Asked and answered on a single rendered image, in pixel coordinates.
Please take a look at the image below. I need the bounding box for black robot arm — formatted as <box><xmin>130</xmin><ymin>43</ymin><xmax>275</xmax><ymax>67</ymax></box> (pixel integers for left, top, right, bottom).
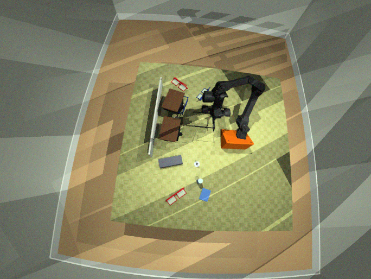
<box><xmin>202</xmin><ymin>75</ymin><xmax>266</xmax><ymax>140</ymax></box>

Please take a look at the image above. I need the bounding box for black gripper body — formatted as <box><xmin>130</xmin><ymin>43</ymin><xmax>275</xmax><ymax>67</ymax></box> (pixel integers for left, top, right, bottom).
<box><xmin>202</xmin><ymin>102</ymin><xmax>231</xmax><ymax>117</ymax></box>

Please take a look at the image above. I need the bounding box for grey flat panel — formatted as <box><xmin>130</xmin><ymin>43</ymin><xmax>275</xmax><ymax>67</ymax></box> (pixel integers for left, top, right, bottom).
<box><xmin>149</xmin><ymin>77</ymin><xmax>163</xmax><ymax>157</ymax></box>

